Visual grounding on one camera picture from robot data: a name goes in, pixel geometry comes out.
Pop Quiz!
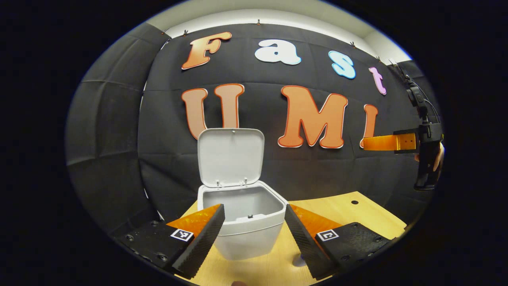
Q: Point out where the black backdrop cloth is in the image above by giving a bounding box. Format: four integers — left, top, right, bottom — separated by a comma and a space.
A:
65, 22, 443, 239

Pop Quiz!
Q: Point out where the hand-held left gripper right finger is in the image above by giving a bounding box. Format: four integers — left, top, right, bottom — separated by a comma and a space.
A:
285, 203, 397, 280

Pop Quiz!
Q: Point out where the wooden desktop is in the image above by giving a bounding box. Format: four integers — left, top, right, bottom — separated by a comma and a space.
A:
177, 191, 407, 286

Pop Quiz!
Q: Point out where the white desktop garbage bin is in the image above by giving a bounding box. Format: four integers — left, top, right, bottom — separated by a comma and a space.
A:
197, 128, 288, 261

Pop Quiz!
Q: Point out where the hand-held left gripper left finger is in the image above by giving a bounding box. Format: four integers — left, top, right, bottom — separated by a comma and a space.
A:
115, 203, 226, 280

